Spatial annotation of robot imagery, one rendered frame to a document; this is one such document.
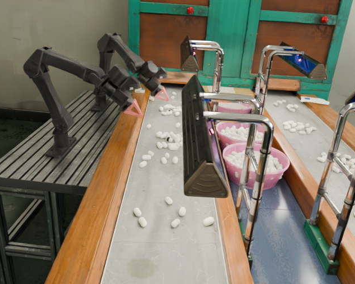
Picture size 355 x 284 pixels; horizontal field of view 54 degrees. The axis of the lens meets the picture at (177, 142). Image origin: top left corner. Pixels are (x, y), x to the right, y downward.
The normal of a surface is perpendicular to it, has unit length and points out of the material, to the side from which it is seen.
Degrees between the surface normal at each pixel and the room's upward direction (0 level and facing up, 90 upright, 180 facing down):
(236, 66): 90
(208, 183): 90
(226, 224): 0
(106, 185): 0
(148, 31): 90
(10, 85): 90
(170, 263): 0
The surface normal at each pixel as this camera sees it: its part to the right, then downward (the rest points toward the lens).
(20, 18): -0.15, 0.40
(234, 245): 0.07, -0.91
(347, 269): -1.00, -0.06
